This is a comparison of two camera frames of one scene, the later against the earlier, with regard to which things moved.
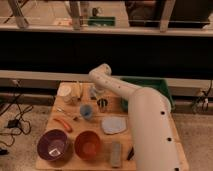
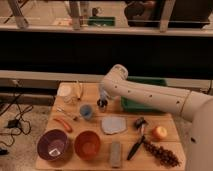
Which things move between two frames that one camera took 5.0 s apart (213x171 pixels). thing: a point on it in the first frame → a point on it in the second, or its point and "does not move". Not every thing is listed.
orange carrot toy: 65,124 does not move
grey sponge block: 116,157 does not move
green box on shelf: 101,21 does not move
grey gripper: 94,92 → 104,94
